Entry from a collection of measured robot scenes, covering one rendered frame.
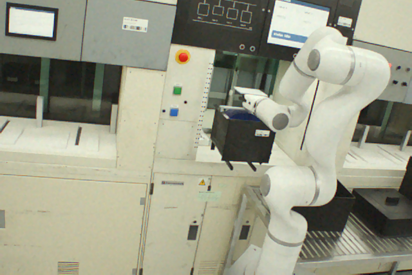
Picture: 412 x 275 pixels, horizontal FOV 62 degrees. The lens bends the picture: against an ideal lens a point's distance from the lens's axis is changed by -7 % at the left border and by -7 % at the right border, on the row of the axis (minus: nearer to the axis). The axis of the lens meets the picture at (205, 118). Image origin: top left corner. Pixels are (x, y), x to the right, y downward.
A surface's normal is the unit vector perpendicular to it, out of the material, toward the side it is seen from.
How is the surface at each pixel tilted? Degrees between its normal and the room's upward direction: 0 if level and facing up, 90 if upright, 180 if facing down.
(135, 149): 90
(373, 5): 90
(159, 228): 90
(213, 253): 90
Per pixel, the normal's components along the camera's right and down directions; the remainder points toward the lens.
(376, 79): 0.21, 0.48
